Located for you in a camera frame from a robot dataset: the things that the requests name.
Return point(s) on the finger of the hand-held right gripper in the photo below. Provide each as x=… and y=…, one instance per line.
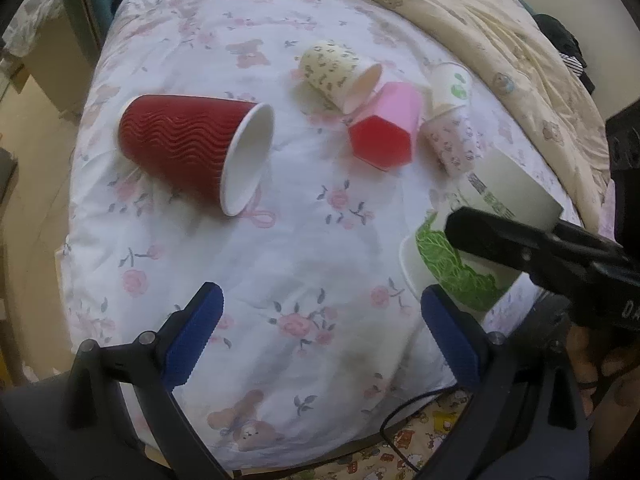
x=500, y=240

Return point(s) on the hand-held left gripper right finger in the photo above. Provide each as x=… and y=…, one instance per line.
x=449, y=337

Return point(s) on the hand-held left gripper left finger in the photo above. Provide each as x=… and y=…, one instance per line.
x=196, y=337

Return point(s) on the large white green-print paper cup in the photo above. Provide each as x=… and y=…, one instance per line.
x=502, y=180

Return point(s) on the white pink-patterned paper cup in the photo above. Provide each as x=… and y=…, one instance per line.
x=455, y=142

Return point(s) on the pink hexagonal plastic cup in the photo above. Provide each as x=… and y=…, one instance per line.
x=385, y=130

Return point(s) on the small white green-print paper cup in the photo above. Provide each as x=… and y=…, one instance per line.
x=450, y=85

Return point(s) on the red ripple paper cup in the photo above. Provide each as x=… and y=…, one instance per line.
x=175, y=140

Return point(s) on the cream patterned paper cup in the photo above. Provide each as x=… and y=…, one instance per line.
x=332, y=67

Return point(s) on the person's right hand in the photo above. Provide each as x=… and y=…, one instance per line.
x=586, y=357

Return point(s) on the cartoon printed sheet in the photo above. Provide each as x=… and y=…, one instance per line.
x=440, y=427

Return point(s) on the white floral bed sheet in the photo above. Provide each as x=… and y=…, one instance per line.
x=300, y=240

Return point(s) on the dark clothing pile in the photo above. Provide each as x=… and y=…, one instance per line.
x=556, y=30

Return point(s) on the cream bear-print quilt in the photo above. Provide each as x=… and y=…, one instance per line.
x=475, y=20

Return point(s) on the wooden cabinet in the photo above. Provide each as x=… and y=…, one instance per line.
x=60, y=80

